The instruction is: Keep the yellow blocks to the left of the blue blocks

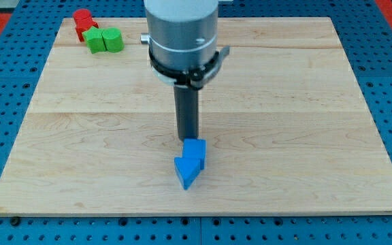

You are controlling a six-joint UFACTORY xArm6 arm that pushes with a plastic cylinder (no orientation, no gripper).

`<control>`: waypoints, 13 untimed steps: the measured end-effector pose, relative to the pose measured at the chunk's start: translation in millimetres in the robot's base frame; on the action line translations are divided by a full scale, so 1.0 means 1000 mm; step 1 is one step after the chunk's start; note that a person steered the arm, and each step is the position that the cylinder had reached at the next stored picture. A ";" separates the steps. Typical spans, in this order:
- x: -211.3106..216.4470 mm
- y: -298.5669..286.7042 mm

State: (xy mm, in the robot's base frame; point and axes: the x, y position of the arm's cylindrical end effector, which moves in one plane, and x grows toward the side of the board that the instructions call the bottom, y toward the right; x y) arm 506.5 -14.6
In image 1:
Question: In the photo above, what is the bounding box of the wooden board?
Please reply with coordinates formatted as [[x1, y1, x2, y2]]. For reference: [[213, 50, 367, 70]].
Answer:
[[0, 16, 392, 218]]

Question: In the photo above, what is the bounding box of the black clamp ring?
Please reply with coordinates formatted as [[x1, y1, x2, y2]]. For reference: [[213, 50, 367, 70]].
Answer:
[[148, 45, 231, 91]]

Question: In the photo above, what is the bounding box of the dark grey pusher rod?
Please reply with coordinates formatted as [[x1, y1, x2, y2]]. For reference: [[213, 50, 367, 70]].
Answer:
[[174, 86, 199, 141]]

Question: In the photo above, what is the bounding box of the red cylinder block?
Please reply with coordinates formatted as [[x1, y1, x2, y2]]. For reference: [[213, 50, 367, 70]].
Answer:
[[72, 8, 93, 25]]

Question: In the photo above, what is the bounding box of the green cylinder block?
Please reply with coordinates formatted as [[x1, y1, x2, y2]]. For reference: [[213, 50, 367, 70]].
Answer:
[[102, 27, 125, 52]]

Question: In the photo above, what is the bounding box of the green star block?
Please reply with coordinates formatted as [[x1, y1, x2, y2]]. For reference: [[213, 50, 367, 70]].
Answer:
[[82, 26, 106, 54]]

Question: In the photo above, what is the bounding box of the blue triangle block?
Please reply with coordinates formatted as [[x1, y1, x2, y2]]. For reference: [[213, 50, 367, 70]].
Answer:
[[174, 157, 201, 190]]

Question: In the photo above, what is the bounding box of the red star block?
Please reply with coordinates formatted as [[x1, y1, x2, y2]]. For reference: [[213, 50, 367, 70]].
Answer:
[[75, 18, 99, 42]]

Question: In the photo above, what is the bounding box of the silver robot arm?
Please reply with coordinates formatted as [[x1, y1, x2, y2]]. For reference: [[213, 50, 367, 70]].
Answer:
[[144, 0, 221, 72]]

